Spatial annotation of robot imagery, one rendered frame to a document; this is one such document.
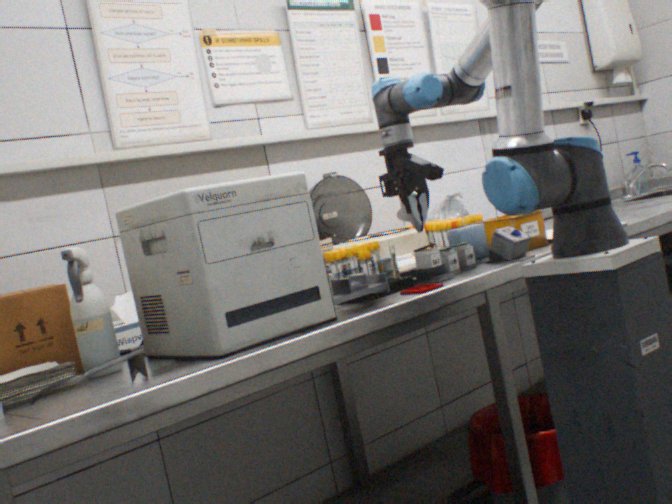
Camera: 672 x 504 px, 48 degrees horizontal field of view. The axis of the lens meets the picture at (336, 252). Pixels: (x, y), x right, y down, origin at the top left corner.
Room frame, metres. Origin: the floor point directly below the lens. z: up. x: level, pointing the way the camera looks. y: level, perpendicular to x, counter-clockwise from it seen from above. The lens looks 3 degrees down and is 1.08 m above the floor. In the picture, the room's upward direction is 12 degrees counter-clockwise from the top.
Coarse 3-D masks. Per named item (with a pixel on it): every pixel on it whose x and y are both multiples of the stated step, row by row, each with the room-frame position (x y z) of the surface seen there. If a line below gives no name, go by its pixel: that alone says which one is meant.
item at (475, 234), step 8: (480, 224) 1.99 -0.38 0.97; (448, 232) 1.96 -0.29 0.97; (456, 232) 1.94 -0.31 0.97; (464, 232) 1.95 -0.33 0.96; (472, 232) 1.97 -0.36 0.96; (480, 232) 1.98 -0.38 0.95; (448, 240) 1.97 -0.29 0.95; (456, 240) 1.94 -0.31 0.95; (464, 240) 1.94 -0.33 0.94; (472, 240) 1.96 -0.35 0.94; (480, 240) 1.98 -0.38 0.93; (480, 248) 1.98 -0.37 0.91; (488, 248) 1.99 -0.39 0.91; (480, 256) 1.97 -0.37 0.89; (488, 256) 1.99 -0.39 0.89
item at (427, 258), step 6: (414, 252) 1.79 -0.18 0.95; (420, 252) 1.78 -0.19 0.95; (426, 252) 1.77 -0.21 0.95; (432, 252) 1.77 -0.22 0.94; (438, 252) 1.78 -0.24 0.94; (420, 258) 1.78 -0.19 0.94; (426, 258) 1.76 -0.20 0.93; (432, 258) 1.76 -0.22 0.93; (438, 258) 1.78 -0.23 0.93; (420, 264) 1.78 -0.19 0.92; (426, 264) 1.77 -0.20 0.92; (432, 264) 1.76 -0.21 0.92; (438, 264) 1.77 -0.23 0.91
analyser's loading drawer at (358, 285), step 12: (348, 276) 1.61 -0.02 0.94; (360, 276) 1.58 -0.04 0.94; (372, 276) 1.63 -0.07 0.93; (384, 276) 1.60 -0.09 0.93; (336, 288) 1.57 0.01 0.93; (348, 288) 1.54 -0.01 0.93; (360, 288) 1.56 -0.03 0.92; (372, 288) 1.57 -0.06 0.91; (384, 288) 1.60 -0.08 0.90; (336, 300) 1.50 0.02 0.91
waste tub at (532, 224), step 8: (504, 216) 2.17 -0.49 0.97; (512, 216) 2.15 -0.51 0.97; (520, 216) 2.01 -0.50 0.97; (528, 216) 2.03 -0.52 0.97; (536, 216) 2.05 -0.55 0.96; (488, 224) 2.06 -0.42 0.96; (496, 224) 2.04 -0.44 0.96; (504, 224) 2.02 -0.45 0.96; (512, 224) 2.00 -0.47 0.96; (520, 224) 2.01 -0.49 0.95; (528, 224) 2.03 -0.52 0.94; (536, 224) 2.05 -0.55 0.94; (544, 224) 2.07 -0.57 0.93; (488, 232) 2.06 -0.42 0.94; (528, 232) 2.03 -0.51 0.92; (536, 232) 2.05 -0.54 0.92; (544, 232) 2.07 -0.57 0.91; (488, 240) 2.07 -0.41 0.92; (536, 240) 2.04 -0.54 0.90; (544, 240) 2.06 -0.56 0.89; (528, 248) 2.02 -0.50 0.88; (536, 248) 2.04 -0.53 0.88
